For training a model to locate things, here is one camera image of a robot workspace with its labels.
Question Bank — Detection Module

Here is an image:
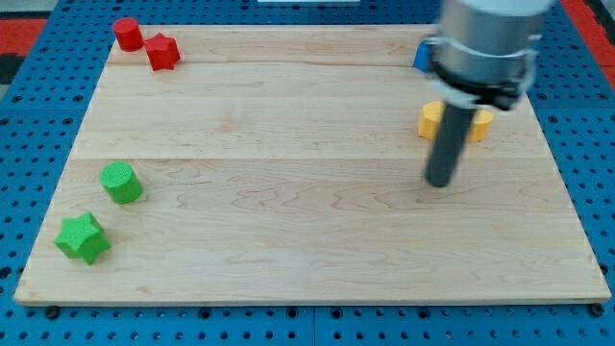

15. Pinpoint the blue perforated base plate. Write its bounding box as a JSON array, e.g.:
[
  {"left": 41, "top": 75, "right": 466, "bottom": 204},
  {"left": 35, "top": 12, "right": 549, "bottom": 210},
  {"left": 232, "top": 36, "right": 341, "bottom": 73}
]
[{"left": 1, "top": 0, "right": 614, "bottom": 345}]

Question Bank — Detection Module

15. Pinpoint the green cylinder block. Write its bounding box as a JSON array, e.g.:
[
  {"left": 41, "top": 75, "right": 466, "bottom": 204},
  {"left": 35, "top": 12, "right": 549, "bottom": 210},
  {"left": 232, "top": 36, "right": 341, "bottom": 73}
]
[{"left": 99, "top": 161, "right": 142, "bottom": 205}]

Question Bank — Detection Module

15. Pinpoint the wooden board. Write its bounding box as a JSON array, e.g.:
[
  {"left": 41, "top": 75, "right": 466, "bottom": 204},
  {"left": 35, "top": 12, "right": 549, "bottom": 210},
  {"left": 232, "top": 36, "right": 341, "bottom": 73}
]
[{"left": 14, "top": 25, "right": 611, "bottom": 307}]

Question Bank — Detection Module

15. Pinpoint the blue block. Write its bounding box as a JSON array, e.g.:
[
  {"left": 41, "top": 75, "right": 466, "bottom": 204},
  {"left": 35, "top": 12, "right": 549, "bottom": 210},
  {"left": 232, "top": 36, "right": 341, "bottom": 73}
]
[{"left": 413, "top": 40, "right": 431, "bottom": 73}]

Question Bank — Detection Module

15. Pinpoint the yellow heart block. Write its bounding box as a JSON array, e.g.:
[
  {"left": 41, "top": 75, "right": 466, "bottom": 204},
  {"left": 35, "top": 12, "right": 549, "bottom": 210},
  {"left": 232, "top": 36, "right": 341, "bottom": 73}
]
[{"left": 417, "top": 101, "right": 494, "bottom": 142}]

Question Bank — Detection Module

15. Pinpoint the red star block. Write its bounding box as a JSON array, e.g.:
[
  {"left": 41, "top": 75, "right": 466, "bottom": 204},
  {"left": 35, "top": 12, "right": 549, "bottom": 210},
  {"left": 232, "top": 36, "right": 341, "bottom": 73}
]
[{"left": 144, "top": 33, "right": 181, "bottom": 71}]

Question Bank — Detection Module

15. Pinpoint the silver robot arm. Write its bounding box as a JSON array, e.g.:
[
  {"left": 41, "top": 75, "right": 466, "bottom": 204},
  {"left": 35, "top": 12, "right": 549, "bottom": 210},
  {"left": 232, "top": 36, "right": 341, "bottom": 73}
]
[{"left": 424, "top": 0, "right": 554, "bottom": 187}]

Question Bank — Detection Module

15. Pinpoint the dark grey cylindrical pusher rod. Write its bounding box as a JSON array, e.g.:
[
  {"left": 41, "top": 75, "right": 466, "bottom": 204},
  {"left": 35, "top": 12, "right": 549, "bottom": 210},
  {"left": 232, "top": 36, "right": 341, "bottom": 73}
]
[{"left": 424, "top": 103, "right": 476, "bottom": 187}]

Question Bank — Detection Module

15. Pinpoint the green star block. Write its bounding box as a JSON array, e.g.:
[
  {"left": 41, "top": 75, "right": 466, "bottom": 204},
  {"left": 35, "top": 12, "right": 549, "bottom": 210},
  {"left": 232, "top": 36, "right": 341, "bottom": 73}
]
[{"left": 54, "top": 212, "right": 111, "bottom": 265}]

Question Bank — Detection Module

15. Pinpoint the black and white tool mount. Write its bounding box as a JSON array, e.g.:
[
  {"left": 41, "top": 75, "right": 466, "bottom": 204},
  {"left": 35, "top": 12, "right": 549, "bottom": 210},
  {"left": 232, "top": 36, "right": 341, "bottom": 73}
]
[{"left": 425, "top": 37, "right": 537, "bottom": 111}]

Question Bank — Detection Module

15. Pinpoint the red cylinder block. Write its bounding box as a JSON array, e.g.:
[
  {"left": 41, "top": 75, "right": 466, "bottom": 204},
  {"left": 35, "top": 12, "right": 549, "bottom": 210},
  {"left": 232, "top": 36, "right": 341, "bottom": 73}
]
[{"left": 112, "top": 17, "right": 143, "bottom": 52}]

